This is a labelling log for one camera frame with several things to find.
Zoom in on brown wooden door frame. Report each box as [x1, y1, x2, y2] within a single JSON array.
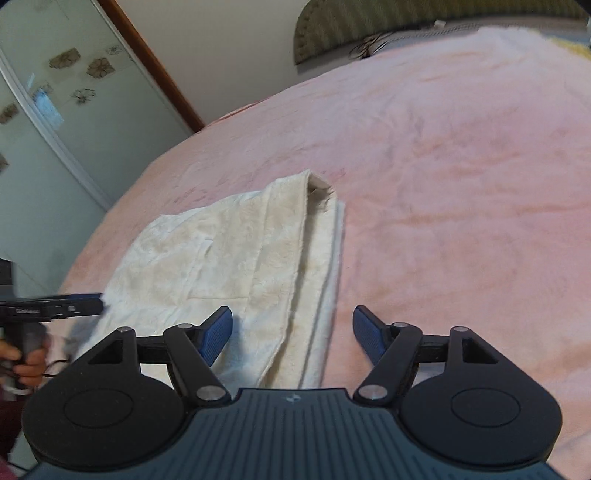
[[96, 0, 206, 134]]

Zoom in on thin dark charging cable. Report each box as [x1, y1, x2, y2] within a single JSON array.
[[348, 33, 394, 60]]

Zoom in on person's left hand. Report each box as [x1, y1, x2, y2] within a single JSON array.
[[0, 335, 51, 389]]

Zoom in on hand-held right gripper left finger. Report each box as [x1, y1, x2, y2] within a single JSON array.
[[87, 305, 233, 408]]

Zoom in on yellow blanket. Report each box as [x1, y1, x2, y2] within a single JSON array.
[[549, 34, 591, 61]]

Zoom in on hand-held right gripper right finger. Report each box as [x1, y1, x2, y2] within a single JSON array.
[[352, 305, 500, 408]]

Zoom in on flower-patterned wardrobe door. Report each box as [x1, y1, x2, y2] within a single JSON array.
[[0, 0, 195, 296]]

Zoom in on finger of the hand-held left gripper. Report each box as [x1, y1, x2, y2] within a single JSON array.
[[48, 292, 105, 319]]

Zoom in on cream fleece blanket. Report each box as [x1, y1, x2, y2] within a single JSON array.
[[68, 169, 348, 391]]

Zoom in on pink fleece blanket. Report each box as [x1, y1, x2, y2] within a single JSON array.
[[59, 27, 591, 480]]

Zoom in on olive striped headboard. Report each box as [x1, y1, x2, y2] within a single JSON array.
[[294, 0, 591, 65]]

